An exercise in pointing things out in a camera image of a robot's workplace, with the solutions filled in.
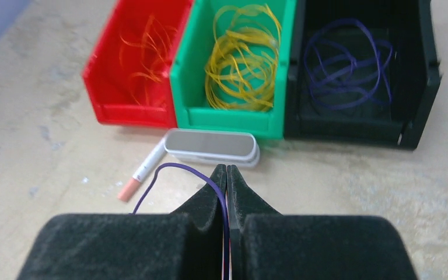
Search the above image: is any purple cable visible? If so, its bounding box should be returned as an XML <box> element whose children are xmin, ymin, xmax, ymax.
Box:
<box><xmin>303</xmin><ymin>18</ymin><xmax>394</xmax><ymax>111</ymax></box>
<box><xmin>131</xmin><ymin>162</ymin><xmax>230</xmax><ymax>280</ymax></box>

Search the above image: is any white marker orange cap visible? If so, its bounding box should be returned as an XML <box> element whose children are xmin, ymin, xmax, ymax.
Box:
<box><xmin>117</xmin><ymin>136</ymin><xmax>166</xmax><ymax>202</ymax></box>

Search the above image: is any black plastic bin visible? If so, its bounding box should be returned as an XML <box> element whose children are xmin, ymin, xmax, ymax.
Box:
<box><xmin>284</xmin><ymin>1</ymin><xmax>442</xmax><ymax>151</ymax></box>

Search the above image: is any white grey stapler case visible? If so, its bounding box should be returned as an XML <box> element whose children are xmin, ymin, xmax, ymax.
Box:
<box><xmin>164</xmin><ymin>128</ymin><xmax>260</xmax><ymax>168</ymax></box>

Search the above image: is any coiled yellow cable in bin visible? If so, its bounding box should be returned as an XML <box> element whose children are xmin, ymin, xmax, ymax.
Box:
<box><xmin>204</xmin><ymin>3</ymin><xmax>283</xmax><ymax>113</ymax></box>

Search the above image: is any green plastic bin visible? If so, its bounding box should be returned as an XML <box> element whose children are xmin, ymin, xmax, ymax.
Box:
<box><xmin>170</xmin><ymin>1</ymin><xmax>297</xmax><ymax>138</ymax></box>

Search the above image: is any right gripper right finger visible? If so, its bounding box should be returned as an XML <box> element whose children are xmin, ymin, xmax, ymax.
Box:
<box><xmin>227</xmin><ymin>165</ymin><xmax>417</xmax><ymax>279</ymax></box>

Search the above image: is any red plastic bin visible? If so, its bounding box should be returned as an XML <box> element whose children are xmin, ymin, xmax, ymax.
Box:
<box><xmin>82</xmin><ymin>0</ymin><xmax>193</xmax><ymax>128</ymax></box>

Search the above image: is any orange cable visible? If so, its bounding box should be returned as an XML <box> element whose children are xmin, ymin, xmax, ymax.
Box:
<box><xmin>117</xmin><ymin>15</ymin><xmax>179</xmax><ymax>109</ymax></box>

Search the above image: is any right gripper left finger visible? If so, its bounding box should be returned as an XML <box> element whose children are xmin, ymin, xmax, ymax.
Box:
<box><xmin>18</xmin><ymin>164</ymin><xmax>227</xmax><ymax>279</ymax></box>

